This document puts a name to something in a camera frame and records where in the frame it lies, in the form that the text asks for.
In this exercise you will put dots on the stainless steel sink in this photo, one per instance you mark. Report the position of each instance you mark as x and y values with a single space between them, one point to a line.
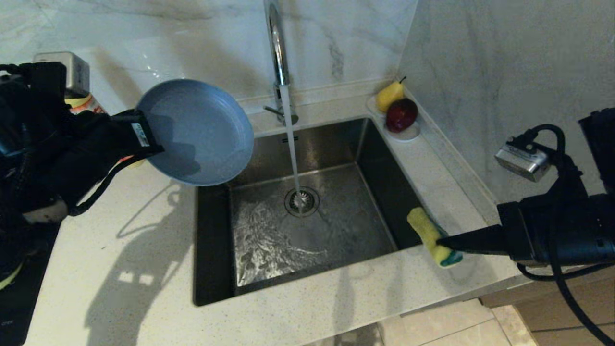
336 144

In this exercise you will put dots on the green and yellow sponge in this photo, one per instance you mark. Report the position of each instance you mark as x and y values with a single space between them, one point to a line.
425 230

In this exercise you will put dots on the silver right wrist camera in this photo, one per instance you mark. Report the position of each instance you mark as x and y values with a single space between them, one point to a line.
521 161

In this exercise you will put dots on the metal sink drain strainer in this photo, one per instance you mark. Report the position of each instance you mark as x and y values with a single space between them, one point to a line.
311 205

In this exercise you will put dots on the black induction cooktop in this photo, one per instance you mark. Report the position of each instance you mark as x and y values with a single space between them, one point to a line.
19 307

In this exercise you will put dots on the black right wrist motor cylinder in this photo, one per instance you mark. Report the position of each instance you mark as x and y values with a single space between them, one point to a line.
600 149

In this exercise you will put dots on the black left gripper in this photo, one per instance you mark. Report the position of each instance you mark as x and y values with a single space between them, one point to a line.
96 149

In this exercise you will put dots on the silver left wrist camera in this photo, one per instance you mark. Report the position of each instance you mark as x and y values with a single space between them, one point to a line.
72 72

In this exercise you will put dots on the grey-blue plate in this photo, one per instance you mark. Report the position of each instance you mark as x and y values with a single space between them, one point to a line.
202 134

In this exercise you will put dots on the yellow pear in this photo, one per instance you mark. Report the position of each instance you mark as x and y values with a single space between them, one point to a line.
387 97

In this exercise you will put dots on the wooden cabinet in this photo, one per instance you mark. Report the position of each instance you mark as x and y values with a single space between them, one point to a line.
586 312

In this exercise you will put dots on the red apple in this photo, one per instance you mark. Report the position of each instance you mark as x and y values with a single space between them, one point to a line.
400 115

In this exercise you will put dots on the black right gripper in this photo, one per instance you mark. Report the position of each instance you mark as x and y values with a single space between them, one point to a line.
567 230

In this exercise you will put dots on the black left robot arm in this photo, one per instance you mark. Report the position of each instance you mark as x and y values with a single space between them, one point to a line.
14 202

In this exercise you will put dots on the small white dish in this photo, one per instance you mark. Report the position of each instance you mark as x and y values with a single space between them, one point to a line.
408 135

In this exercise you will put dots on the chrome kitchen faucet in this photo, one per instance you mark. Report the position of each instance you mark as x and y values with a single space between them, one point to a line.
278 53

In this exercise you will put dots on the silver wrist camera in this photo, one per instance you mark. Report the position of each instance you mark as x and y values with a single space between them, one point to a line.
72 72
521 161

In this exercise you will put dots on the orange dish soap bottle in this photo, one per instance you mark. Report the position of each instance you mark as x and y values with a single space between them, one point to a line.
86 103

